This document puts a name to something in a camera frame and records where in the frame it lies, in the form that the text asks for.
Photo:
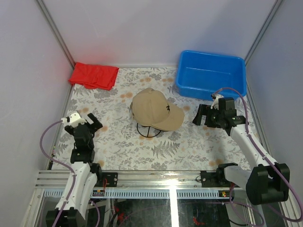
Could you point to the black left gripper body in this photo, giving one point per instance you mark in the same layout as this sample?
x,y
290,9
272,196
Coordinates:
x,y
93,131

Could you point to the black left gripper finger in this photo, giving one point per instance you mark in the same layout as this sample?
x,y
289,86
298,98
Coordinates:
x,y
95,125
69,129

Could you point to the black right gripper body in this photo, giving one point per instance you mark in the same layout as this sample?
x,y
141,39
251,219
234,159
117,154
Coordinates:
x,y
213,118

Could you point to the beige sport baseball cap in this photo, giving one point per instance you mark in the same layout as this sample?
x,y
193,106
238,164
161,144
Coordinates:
x,y
161,129

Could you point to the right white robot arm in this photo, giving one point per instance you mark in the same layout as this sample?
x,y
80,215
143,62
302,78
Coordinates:
x,y
266,181

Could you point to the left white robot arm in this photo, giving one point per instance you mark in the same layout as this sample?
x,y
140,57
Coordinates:
x,y
70,211

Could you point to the floral patterned table mat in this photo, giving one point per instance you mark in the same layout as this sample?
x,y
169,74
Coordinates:
x,y
118,145

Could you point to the blue plastic bin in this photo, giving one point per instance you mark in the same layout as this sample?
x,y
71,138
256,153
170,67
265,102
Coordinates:
x,y
200,74

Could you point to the red folded cloth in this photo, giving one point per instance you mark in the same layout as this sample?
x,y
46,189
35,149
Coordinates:
x,y
94,76

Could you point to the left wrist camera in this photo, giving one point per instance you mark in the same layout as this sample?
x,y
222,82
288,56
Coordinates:
x,y
73,120

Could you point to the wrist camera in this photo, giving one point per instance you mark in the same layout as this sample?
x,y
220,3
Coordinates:
x,y
215,104
73,120

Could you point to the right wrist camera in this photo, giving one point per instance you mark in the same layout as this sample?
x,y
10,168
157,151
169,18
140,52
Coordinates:
x,y
215,104

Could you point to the black wire hat stand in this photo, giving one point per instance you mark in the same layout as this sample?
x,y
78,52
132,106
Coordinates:
x,y
147,131

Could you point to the aluminium mounting rail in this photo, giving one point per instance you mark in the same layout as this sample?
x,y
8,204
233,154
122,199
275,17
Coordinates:
x,y
137,179

